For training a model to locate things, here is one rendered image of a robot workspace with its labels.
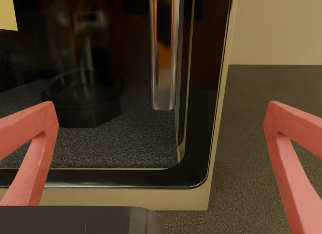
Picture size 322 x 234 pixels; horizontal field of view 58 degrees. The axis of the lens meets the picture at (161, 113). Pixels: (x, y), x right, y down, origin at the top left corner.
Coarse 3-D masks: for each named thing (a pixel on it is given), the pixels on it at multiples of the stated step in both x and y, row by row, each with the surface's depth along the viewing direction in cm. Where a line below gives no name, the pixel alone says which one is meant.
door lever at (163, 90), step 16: (160, 0) 14; (176, 0) 14; (160, 16) 15; (176, 16) 15; (160, 32) 15; (176, 32) 15; (160, 48) 16; (176, 48) 16; (160, 64) 16; (176, 64) 17; (160, 80) 17; (176, 80) 17; (160, 96) 18
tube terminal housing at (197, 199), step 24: (216, 120) 26; (216, 144) 28; (0, 192) 32; (48, 192) 32; (72, 192) 32; (96, 192) 32; (120, 192) 32; (144, 192) 32; (168, 192) 32; (192, 192) 32
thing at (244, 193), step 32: (224, 96) 55; (256, 96) 55; (288, 96) 55; (320, 96) 55; (224, 128) 46; (256, 128) 47; (224, 160) 40; (256, 160) 40; (320, 160) 40; (224, 192) 36; (256, 192) 36; (320, 192) 36; (192, 224) 32; (224, 224) 32; (256, 224) 32
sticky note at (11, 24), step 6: (0, 0) 19; (6, 0) 19; (12, 0) 19; (0, 6) 19; (6, 6) 19; (12, 6) 19; (0, 12) 20; (6, 12) 20; (12, 12) 20; (0, 18) 20; (6, 18) 20; (12, 18) 20; (0, 24) 20; (6, 24) 20; (12, 24) 20
